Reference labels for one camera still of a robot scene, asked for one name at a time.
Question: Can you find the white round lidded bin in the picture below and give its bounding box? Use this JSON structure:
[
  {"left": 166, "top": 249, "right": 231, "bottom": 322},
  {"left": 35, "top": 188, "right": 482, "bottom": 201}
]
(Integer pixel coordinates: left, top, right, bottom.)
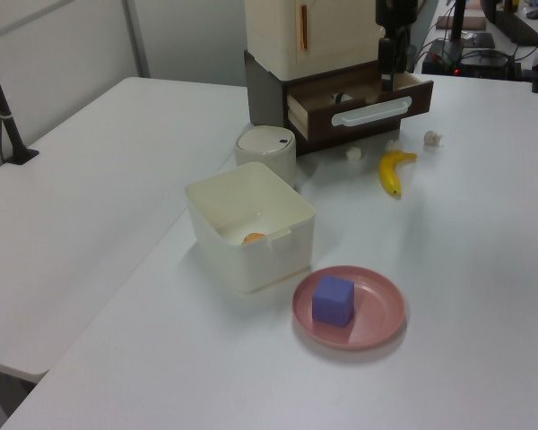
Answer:
[{"left": 233, "top": 125, "right": 298, "bottom": 190}]

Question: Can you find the brown drawer with white handle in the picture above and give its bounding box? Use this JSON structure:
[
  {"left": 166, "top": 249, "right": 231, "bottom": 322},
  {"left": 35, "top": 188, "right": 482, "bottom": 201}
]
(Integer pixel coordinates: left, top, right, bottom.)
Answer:
[{"left": 284, "top": 70, "right": 434, "bottom": 157}]

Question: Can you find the yellow banana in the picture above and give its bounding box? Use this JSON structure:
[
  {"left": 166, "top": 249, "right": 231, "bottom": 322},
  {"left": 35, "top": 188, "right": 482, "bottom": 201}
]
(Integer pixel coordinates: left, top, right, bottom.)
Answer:
[{"left": 377, "top": 150, "right": 419, "bottom": 197}]

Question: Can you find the black camera stand pole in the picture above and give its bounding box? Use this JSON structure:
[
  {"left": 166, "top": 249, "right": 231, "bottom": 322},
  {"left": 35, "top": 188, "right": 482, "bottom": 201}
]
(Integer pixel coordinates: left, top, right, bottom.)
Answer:
[{"left": 0, "top": 33, "right": 40, "bottom": 166}]

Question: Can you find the cream toy fridge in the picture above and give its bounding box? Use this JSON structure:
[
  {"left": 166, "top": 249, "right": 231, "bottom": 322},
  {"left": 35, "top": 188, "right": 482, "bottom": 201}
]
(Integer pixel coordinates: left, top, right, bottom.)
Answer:
[{"left": 243, "top": 0, "right": 386, "bottom": 82}]

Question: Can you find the purple cube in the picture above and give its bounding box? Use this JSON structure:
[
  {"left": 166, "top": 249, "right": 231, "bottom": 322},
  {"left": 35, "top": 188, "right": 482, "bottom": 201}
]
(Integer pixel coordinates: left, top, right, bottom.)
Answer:
[{"left": 311, "top": 274, "right": 356, "bottom": 328}]

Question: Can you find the brown grey drawer cabinet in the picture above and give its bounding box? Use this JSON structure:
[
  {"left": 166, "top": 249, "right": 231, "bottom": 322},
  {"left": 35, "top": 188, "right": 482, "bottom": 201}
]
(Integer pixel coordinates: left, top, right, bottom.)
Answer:
[{"left": 243, "top": 47, "right": 404, "bottom": 157}]

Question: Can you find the black electronics box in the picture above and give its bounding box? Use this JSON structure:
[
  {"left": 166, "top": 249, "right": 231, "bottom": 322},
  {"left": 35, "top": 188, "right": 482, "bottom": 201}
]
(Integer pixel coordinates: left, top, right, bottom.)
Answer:
[{"left": 420, "top": 39, "right": 523, "bottom": 80}]

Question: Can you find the pink plate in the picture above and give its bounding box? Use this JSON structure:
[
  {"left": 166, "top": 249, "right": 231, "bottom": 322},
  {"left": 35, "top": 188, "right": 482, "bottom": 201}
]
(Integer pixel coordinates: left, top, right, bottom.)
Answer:
[{"left": 291, "top": 265, "right": 407, "bottom": 351}]

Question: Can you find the black upright stand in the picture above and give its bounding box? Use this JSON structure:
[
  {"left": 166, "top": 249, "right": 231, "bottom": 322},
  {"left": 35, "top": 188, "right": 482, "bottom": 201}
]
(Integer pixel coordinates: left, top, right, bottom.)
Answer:
[{"left": 447, "top": 0, "right": 468, "bottom": 42}]

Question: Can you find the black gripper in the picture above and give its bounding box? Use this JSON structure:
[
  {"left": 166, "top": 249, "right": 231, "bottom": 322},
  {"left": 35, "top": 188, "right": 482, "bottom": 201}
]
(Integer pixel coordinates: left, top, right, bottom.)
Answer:
[{"left": 375, "top": 0, "right": 419, "bottom": 91}]

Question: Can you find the white partition post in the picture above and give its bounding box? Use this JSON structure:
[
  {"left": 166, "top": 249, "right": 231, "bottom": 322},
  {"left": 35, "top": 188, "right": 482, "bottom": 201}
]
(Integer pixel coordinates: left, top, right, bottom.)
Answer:
[{"left": 119, "top": 0, "right": 152, "bottom": 80}]

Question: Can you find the cream square plastic box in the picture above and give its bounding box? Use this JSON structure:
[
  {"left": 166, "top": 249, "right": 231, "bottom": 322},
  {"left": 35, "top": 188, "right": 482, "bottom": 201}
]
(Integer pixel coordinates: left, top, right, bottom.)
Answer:
[{"left": 184, "top": 161, "right": 317, "bottom": 295}]

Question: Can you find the black monitor base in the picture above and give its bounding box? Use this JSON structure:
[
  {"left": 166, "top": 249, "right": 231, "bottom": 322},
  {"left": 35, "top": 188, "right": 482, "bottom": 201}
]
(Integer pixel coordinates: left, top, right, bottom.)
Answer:
[{"left": 488, "top": 7, "right": 538, "bottom": 46}]

